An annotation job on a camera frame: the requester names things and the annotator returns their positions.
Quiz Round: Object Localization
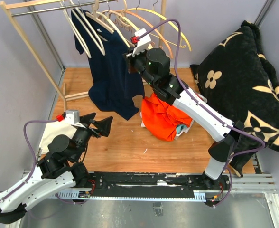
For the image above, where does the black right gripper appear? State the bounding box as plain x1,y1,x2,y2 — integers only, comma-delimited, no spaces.
122,45,157,88

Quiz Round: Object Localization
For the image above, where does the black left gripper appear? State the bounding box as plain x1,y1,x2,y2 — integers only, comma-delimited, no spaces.
72,113,113,162

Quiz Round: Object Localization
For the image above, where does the navy blue t shirt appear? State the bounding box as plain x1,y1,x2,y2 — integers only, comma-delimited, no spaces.
71,12,145,120

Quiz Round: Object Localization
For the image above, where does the yellow hanger with metal hook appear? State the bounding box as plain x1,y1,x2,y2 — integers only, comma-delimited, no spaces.
126,0,192,52

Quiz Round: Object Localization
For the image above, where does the orange hanger with metal hook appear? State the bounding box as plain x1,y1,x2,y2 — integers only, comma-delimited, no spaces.
102,0,173,58

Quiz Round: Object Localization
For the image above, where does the orange t shirt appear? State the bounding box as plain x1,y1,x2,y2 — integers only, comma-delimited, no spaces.
141,93,192,141

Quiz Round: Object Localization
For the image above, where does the teal t shirt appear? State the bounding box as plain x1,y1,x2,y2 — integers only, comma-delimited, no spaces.
176,124,189,134

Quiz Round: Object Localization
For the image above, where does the white pink t shirt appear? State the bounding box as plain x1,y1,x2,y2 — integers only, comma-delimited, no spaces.
140,112,146,128

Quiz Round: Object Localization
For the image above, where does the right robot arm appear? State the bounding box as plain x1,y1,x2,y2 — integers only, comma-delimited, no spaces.
123,47,243,190

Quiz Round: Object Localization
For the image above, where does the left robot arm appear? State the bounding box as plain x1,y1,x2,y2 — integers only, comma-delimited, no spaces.
0,110,113,224

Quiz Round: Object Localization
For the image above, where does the empty cream hanger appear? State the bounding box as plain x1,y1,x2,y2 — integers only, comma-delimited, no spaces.
60,0,92,58

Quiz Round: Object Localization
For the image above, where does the folded cream cloth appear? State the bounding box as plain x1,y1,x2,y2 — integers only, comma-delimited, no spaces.
39,121,76,154

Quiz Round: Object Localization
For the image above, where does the white plastic basket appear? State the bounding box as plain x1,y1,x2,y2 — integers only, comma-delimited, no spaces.
172,91,208,140

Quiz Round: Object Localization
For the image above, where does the black floral blanket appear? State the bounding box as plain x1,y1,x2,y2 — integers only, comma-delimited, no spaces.
190,21,279,177

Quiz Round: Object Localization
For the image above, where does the wooden clothes rack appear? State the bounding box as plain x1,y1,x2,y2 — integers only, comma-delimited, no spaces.
0,0,166,111

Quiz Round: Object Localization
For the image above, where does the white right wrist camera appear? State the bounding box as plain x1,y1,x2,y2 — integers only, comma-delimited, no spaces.
126,28,151,57

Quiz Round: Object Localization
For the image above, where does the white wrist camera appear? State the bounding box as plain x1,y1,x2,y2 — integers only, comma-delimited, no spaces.
56,110,84,127
126,28,151,57

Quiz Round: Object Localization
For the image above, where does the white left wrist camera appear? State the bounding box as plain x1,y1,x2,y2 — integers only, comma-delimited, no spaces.
56,110,84,127

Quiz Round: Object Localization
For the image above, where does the metal corner post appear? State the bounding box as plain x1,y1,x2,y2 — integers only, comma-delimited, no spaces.
31,13,65,72

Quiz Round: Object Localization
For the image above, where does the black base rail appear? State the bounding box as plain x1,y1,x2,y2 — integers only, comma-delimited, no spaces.
74,171,231,199

